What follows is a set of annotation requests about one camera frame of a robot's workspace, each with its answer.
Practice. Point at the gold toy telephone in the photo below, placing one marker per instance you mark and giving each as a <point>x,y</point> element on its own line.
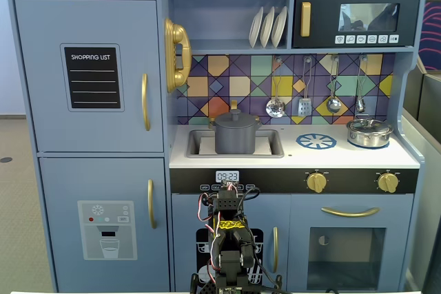
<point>179,42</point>

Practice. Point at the gray pot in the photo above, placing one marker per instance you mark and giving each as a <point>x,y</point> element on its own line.
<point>235,139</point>

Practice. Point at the gray partition panel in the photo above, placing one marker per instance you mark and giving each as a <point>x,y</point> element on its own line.
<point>427,108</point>

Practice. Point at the gold stove knob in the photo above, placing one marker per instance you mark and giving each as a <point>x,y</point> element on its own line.
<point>316,182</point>
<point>388,182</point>

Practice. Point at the blue white patterned cup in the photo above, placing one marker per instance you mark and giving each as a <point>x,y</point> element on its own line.
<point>236,120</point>

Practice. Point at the silver hanging whisk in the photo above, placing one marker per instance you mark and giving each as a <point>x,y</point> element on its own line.
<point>360,104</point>

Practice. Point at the metal ladle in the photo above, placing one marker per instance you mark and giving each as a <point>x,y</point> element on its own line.
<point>333,104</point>

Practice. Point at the round floor outlet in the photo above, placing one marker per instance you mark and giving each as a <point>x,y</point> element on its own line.
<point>5,159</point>

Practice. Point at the blue cupboard door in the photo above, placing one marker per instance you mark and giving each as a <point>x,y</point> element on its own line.
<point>184,215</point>

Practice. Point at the metal skimmer spoon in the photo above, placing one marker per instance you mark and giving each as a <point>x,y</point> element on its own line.
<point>275,107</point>

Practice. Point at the black shopping list board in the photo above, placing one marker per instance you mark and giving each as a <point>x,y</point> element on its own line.
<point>92,77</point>

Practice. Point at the tall blue fridge door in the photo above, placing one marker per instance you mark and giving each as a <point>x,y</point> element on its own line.
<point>41,66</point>

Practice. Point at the stainless steel pot lid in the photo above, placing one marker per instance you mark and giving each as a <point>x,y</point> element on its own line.
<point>368,124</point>

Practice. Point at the gold toy faucet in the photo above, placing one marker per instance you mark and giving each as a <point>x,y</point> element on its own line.
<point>234,104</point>

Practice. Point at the white toy plate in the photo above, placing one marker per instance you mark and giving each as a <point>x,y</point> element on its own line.
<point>255,29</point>
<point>279,27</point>
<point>266,28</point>

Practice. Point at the blue door with dispenser print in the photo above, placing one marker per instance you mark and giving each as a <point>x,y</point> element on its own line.
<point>62,187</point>

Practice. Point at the blue oven door with window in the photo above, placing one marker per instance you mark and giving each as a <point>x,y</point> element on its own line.
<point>299,239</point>

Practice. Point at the black toy microwave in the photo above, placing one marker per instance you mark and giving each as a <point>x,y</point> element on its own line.
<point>324,11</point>

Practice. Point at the metal slotted spatula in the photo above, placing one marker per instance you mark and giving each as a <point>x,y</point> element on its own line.
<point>304,107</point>

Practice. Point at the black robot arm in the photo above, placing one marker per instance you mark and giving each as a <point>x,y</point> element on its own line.
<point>230,256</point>

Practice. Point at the gray sink basin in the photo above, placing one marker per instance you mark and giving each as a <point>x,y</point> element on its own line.
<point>275,144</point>

